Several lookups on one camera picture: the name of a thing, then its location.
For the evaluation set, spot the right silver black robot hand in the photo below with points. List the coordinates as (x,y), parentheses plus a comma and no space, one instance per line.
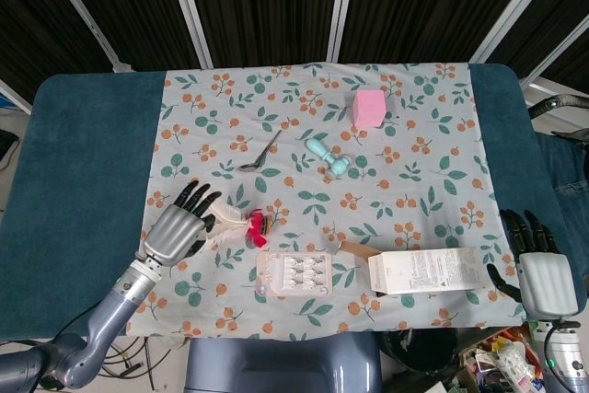
(547,282)

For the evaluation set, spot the metal spoon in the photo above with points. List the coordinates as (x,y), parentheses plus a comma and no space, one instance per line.
(250,166)

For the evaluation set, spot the blister pill pack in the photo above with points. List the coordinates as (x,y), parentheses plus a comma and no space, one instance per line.
(276,282)

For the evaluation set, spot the pink cube block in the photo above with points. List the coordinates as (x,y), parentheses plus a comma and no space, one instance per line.
(368,110)

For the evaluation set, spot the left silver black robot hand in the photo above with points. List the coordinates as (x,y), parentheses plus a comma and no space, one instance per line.
(177,232)

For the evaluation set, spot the teal fabric table cover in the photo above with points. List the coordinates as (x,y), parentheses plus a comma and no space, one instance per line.
(83,158)

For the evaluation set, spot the white red shuttlecock toy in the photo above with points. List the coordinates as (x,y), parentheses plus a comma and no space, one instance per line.
(255,233)

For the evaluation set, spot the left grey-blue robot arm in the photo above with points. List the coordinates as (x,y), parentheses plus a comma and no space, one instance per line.
(110,310)

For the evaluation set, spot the floral print tablecloth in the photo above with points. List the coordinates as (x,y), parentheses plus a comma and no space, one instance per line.
(322,209)

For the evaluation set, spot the black waste bin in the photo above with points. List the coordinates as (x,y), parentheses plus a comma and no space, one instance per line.
(423,351)

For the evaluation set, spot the box of assorted clutter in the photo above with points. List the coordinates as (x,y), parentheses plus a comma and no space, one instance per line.
(501,361)

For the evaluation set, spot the black chair armrest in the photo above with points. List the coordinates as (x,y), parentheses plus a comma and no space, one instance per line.
(561,100)

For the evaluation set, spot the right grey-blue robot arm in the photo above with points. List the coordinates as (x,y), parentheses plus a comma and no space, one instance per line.
(568,356)

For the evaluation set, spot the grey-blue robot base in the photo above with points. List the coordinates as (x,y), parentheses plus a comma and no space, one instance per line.
(276,365)

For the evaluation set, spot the teal toy hammer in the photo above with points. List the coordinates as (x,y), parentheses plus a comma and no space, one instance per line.
(317,146)

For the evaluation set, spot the white open cardboard box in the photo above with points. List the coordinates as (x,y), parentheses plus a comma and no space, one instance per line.
(428,271)

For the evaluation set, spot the white partition frame post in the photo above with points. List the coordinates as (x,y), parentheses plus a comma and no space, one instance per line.
(554,50)
(512,6)
(189,8)
(343,6)
(16,97)
(84,11)

